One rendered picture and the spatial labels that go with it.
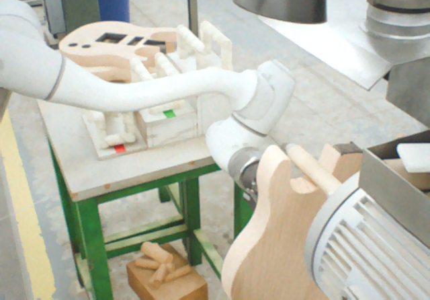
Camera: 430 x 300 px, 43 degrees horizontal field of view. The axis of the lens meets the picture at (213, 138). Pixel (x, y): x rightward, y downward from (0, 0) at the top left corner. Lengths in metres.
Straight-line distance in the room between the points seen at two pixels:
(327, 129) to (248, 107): 2.33
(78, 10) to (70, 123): 1.55
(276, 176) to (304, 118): 2.75
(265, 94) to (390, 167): 0.59
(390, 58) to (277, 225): 0.39
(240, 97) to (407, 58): 0.56
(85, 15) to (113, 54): 1.31
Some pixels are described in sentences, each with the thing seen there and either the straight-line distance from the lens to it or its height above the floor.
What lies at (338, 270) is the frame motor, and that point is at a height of 1.27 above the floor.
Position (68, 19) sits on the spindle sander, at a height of 0.74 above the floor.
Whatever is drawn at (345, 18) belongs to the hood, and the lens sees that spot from 0.89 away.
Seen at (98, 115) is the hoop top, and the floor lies 1.05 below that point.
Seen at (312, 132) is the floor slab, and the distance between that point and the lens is 3.51.
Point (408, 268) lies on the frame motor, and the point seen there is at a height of 1.33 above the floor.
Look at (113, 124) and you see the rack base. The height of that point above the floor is 0.94.
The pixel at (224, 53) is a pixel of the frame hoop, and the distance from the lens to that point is 1.64.
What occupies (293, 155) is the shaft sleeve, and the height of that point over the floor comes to 1.26.
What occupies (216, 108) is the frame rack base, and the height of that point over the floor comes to 1.02.
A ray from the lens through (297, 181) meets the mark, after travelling 1.00.
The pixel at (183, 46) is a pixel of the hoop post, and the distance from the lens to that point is 1.76.
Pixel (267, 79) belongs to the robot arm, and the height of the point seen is 1.27.
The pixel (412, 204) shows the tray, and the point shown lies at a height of 1.42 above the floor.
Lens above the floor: 1.82
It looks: 32 degrees down
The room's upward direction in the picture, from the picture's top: 1 degrees counter-clockwise
